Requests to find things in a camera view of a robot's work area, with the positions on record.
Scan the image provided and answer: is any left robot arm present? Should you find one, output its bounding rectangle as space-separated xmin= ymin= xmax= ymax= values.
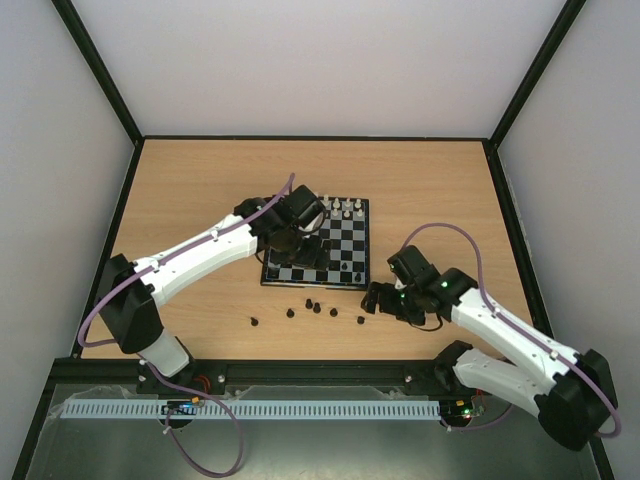
xmin=99 ymin=185 xmax=330 ymax=378

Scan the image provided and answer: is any grey slotted cable duct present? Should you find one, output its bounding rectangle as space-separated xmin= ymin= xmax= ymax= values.
xmin=60 ymin=399 xmax=441 ymax=421

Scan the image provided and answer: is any black and silver chessboard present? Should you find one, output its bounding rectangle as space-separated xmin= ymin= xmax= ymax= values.
xmin=260 ymin=194 xmax=370 ymax=291

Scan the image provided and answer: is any black aluminium frame rail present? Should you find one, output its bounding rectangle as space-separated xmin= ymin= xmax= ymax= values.
xmin=46 ymin=358 xmax=474 ymax=400

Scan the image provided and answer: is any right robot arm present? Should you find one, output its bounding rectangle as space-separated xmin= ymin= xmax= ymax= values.
xmin=361 ymin=245 xmax=618 ymax=451

